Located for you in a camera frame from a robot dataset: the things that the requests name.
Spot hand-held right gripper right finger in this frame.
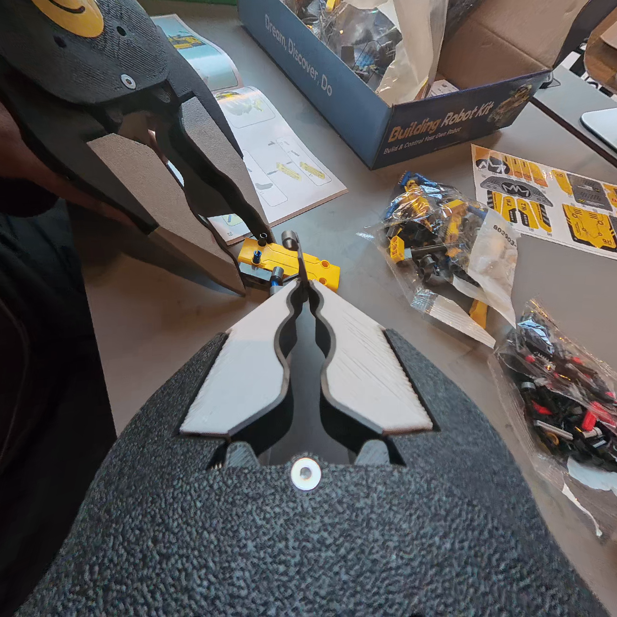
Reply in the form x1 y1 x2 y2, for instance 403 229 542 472
308 280 434 437

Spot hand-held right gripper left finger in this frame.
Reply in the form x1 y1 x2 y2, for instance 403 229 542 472
179 280 300 438

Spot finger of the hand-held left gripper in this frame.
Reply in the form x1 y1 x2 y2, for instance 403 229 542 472
154 92 276 244
86 133 247 296

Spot grey angled connector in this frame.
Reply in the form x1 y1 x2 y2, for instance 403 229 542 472
239 267 273 290
270 231 311 295

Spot yellow beam panel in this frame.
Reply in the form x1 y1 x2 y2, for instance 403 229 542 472
237 236 341 291

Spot blue cardboard kit box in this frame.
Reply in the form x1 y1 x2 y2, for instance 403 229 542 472
237 0 591 170

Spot bag of yellow blue parts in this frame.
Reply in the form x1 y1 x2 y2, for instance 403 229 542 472
357 171 519 348

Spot large clear bag yellow parts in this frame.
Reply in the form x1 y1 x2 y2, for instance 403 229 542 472
282 0 449 104

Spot grey desk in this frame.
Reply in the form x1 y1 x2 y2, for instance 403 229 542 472
67 0 617 617

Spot white instruction booklet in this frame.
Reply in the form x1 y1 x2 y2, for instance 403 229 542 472
149 14 349 245

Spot bag of red black parts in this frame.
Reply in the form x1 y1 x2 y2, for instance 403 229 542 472
489 299 617 538

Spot person's legs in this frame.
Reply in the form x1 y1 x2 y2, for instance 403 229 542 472
0 198 117 603

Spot yellow grey sticker sheet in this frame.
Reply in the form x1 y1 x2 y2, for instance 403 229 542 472
471 144 617 261

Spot white stand base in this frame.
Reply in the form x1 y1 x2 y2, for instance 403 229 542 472
581 107 617 155

